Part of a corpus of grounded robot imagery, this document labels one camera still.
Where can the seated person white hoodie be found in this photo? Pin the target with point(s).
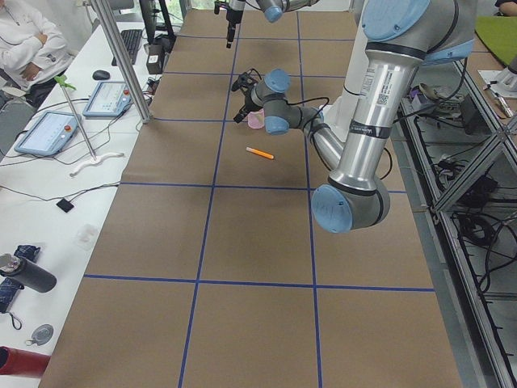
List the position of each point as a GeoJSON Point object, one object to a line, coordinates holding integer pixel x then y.
{"type": "Point", "coordinates": [33, 50]}

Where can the metal rod white stand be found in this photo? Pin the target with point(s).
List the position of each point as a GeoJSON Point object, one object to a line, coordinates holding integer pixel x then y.
{"type": "Point", "coordinates": [94, 159]}

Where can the black keyboard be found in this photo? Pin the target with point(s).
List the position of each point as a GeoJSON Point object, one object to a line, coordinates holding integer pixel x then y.
{"type": "Point", "coordinates": [132, 42]}

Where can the far blue teach pendant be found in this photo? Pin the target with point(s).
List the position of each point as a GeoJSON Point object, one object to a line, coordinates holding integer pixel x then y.
{"type": "Point", "coordinates": [108, 100]}

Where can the blue teach pendant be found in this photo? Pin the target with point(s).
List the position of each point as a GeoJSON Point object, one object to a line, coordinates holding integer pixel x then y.
{"type": "Point", "coordinates": [108, 100]}
{"type": "Point", "coordinates": [48, 135]}

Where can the small black square device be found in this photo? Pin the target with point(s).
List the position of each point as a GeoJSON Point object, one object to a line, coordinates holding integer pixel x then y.
{"type": "Point", "coordinates": [65, 205]}

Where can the aluminium frame post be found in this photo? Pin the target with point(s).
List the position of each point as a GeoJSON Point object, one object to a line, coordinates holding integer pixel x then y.
{"type": "Point", "coordinates": [120, 53]}

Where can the clear plastic packet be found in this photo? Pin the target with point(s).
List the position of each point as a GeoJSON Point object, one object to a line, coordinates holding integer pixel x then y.
{"type": "Point", "coordinates": [86, 237]}

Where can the brown paper table mat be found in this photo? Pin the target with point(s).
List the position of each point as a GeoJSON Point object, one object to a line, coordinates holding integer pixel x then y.
{"type": "Point", "coordinates": [210, 271]}

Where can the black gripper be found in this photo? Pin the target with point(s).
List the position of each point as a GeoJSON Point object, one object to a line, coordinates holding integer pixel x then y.
{"type": "Point", "coordinates": [248, 106]}
{"type": "Point", "coordinates": [232, 14]}

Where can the near blue teach pendant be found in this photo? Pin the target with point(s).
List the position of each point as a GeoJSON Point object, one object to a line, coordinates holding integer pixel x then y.
{"type": "Point", "coordinates": [48, 135]}

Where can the round metal key tag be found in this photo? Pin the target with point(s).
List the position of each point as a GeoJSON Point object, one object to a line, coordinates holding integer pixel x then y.
{"type": "Point", "coordinates": [41, 335]}

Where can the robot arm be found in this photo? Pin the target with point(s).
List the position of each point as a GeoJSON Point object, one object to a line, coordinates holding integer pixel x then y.
{"type": "Point", "coordinates": [401, 36]}
{"type": "Point", "coordinates": [273, 10]}

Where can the red bottle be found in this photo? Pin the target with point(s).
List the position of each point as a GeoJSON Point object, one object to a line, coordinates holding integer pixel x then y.
{"type": "Point", "coordinates": [21, 363]}

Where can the dark brown box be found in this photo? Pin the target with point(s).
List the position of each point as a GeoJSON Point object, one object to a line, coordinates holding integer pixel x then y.
{"type": "Point", "coordinates": [158, 52]}

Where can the black computer mouse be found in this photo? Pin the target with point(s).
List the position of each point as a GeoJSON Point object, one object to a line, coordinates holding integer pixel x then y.
{"type": "Point", "coordinates": [100, 75]}

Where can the black water bottle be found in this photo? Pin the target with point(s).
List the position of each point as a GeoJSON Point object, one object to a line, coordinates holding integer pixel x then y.
{"type": "Point", "coordinates": [30, 275]}

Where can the orange highlighter pen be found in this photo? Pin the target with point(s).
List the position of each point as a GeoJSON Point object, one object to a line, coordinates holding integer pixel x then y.
{"type": "Point", "coordinates": [260, 153]}

